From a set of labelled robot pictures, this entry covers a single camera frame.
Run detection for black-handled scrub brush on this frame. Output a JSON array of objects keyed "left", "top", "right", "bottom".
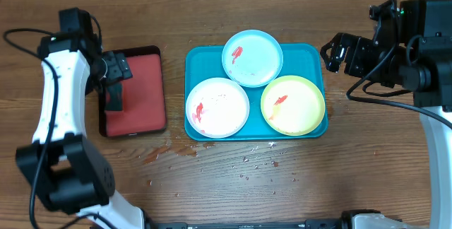
[{"left": 105, "top": 83, "right": 123, "bottom": 112}]

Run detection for white plate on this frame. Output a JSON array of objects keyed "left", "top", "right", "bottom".
[{"left": 185, "top": 77, "right": 250, "bottom": 139}]

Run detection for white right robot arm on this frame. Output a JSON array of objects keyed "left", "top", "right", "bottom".
[{"left": 320, "top": 0, "right": 451, "bottom": 228}]

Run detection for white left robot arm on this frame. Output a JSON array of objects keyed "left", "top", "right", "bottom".
[{"left": 16, "top": 8, "right": 154, "bottom": 228}]

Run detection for teal plastic serving tray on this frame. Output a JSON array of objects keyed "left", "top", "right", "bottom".
[{"left": 184, "top": 43, "right": 324, "bottom": 141}]

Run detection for yellow-green plate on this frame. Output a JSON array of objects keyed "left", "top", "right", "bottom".
[{"left": 261, "top": 75, "right": 326, "bottom": 136}]

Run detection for light blue plate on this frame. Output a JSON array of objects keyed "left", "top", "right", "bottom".
[{"left": 222, "top": 30, "right": 284, "bottom": 88}]

